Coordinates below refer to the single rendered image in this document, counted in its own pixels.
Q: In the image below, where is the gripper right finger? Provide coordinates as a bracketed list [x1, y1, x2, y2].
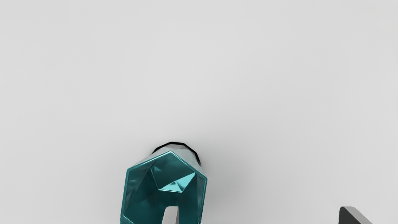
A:
[339, 206, 373, 224]

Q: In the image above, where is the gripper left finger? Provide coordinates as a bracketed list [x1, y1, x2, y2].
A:
[161, 206, 179, 224]

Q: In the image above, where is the teal faceted mug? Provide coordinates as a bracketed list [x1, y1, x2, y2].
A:
[120, 144, 208, 224]

